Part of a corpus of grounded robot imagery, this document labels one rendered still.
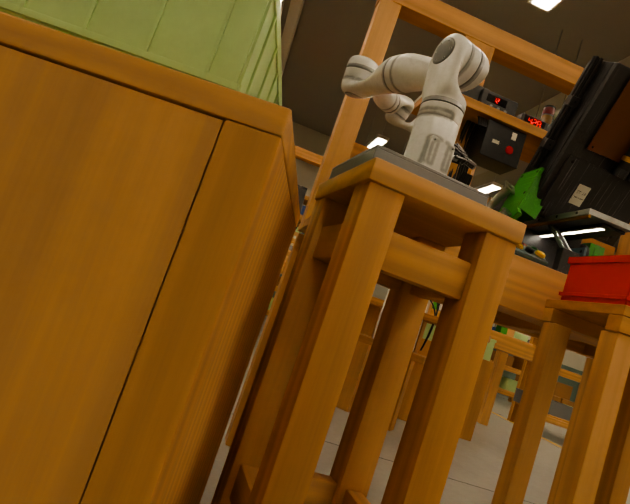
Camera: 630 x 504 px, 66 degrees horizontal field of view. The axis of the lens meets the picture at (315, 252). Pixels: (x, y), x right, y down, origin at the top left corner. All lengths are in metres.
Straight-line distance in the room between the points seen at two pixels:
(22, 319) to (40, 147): 0.19
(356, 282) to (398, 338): 0.34
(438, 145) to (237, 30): 0.49
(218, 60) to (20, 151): 0.26
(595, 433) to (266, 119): 0.94
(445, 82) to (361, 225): 0.39
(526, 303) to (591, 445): 0.43
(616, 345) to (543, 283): 0.35
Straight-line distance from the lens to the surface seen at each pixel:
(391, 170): 0.83
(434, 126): 1.03
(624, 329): 1.23
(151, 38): 0.69
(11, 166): 0.66
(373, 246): 0.81
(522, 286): 1.47
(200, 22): 0.70
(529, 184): 1.81
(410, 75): 1.25
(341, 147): 1.95
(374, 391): 1.11
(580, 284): 1.37
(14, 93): 0.68
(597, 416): 1.22
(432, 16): 2.28
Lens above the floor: 0.58
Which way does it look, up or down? 6 degrees up
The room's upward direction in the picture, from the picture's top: 19 degrees clockwise
